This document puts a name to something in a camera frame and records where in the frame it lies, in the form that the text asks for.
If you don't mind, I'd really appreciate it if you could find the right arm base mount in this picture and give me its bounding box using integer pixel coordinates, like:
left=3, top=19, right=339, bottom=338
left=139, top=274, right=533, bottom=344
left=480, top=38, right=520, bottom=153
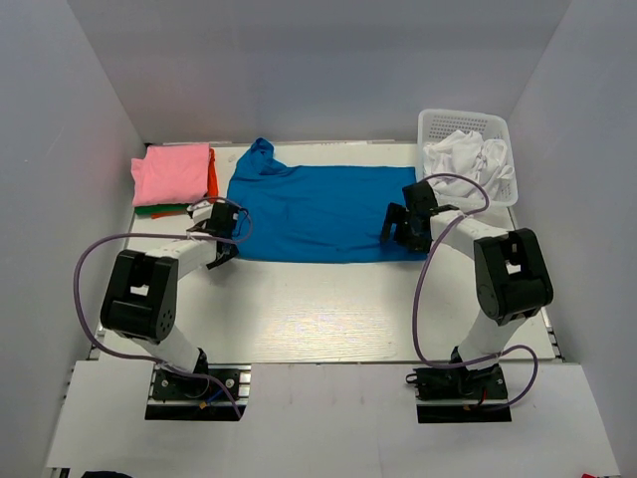
left=405, top=364, right=512, bottom=424

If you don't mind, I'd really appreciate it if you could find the blue t-shirt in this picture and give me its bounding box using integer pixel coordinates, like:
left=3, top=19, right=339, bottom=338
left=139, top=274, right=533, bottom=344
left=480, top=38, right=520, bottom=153
left=227, top=138, right=426, bottom=264

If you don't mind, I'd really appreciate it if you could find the orange folded t-shirt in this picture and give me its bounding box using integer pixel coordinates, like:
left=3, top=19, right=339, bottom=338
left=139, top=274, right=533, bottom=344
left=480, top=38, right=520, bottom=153
left=148, top=147, right=221, bottom=221

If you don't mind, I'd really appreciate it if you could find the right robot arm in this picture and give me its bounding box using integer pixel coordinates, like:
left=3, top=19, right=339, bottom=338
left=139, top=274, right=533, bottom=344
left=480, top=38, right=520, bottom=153
left=380, top=179, right=554, bottom=397

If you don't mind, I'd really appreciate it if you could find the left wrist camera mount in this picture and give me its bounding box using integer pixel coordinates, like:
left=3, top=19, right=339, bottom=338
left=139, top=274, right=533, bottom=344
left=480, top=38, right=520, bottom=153
left=186, top=199, right=215, bottom=233

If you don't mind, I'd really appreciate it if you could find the pink folded t-shirt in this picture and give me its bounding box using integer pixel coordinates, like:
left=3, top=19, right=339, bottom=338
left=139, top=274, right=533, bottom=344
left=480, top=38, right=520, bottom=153
left=130, top=143, right=210, bottom=207

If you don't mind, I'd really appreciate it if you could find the white t-shirt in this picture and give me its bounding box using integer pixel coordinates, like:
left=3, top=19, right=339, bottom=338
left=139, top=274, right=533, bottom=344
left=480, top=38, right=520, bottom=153
left=423, top=130, right=515, bottom=199

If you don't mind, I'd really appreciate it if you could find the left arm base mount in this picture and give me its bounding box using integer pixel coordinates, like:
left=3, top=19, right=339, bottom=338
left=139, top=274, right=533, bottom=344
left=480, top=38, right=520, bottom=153
left=144, top=364, right=251, bottom=422

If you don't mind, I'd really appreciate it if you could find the green folded t-shirt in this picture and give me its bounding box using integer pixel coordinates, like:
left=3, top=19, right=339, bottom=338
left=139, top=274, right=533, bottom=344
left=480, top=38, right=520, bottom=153
left=133, top=203, right=194, bottom=218

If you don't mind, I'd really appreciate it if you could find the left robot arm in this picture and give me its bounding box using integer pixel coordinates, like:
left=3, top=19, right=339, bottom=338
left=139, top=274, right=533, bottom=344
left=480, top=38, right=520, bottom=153
left=101, top=202, right=247, bottom=397

